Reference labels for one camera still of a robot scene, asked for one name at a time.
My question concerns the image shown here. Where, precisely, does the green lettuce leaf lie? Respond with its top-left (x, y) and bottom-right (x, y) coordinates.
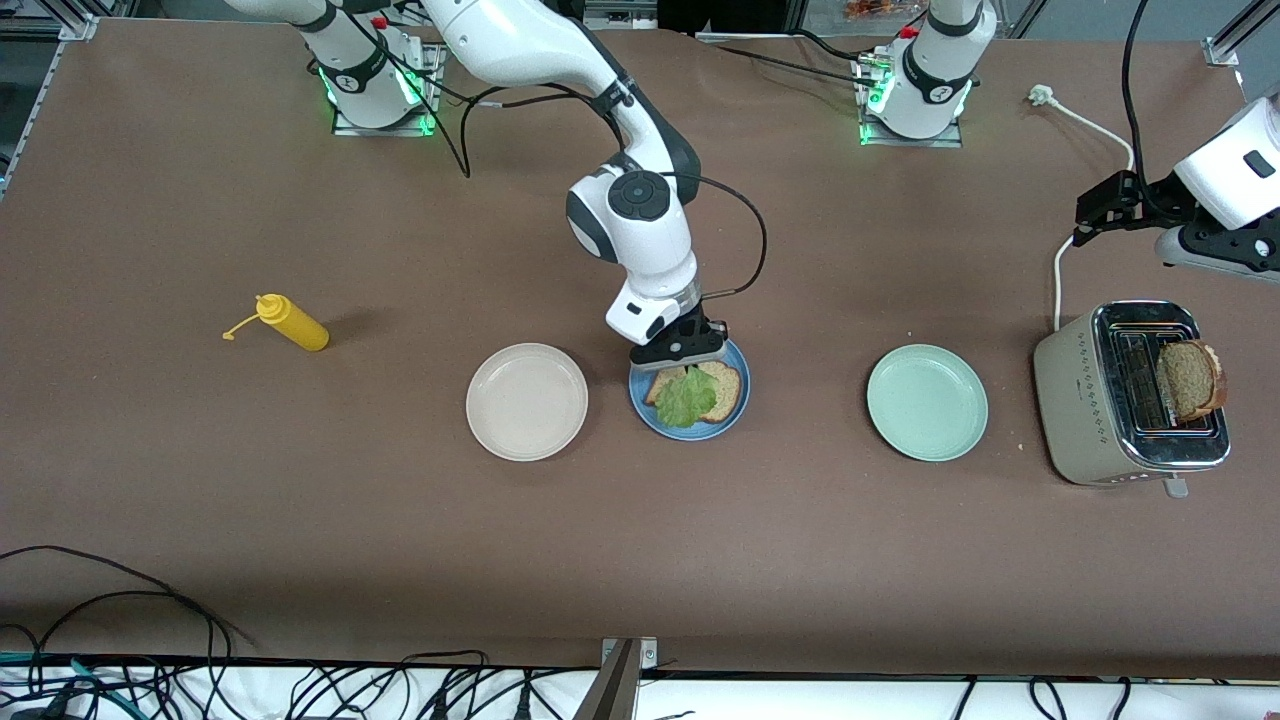
top-left (655, 365), bottom-right (719, 429)

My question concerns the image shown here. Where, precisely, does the brown bread slice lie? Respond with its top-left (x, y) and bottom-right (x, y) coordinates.
top-left (1155, 340), bottom-right (1229, 423)
top-left (643, 362), bottom-right (744, 425)

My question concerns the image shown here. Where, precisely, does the yellow mustard squeeze bottle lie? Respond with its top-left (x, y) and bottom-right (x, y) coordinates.
top-left (222, 293), bottom-right (331, 353)

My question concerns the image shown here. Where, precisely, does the blue round plate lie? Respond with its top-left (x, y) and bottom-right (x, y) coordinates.
top-left (628, 335), bottom-right (752, 442)

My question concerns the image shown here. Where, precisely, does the beige round plate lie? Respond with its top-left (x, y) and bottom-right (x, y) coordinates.
top-left (465, 343), bottom-right (590, 463)

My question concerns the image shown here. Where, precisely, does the green round plate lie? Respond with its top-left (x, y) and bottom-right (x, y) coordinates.
top-left (866, 343), bottom-right (990, 463)

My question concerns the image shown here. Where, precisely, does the beige chrome toaster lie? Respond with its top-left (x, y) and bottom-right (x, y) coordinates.
top-left (1033, 300), bottom-right (1233, 499)

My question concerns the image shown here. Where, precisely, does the white toaster power cable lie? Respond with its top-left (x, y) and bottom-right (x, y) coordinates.
top-left (1028, 85), bottom-right (1136, 333)

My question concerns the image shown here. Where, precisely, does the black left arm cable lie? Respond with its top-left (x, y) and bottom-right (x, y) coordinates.
top-left (1120, 0), bottom-right (1161, 216)

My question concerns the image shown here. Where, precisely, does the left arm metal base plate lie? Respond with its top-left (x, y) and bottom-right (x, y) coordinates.
top-left (858, 50), bottom-right (964, 149)

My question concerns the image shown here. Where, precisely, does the aluminium frame rail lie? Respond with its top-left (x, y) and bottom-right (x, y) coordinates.
top-left (583, 0), bottom-right (661, 31)

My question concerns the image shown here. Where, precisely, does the aluminium profile post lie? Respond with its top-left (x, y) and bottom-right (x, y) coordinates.
top-left (573, 640), bottom-right (641, 720)

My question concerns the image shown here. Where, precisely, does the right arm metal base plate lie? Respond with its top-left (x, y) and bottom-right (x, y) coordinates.
top-left (332, 42), bottom-right (446, 138)

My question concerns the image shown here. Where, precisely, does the black cable with plug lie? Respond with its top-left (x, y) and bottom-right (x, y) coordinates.
top-left (400, 650), bottom-right (491, 720)
top-left (500, 665), bottom-right (561, 720)

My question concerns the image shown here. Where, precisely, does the teal cable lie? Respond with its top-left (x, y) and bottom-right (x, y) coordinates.
top-left (0, 650), bottom-right (131, 719)

